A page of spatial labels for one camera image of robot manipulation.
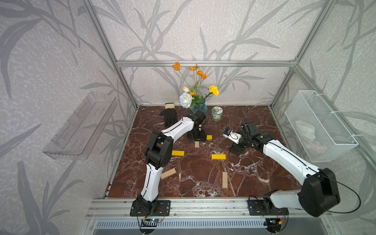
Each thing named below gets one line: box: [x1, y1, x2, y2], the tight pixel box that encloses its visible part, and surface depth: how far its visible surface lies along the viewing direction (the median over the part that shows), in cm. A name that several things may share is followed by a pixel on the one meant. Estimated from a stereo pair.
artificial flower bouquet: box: [172, 61, 220, 110], surface depth 92 cm
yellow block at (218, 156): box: [211, 154, 227, 161], surface depth 93 cm
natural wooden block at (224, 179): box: [222, 171, 228, 189], surface depth 84 cm
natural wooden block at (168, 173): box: [160, 167, 177, 179], surface depth 87 cm
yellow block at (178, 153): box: [171, 150, 185, 157], surface depth 95 cm
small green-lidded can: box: [211, 105, 224, 122], surface depth 110 cm
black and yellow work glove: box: [159, 102, 178, 127], surface depth 121 cm
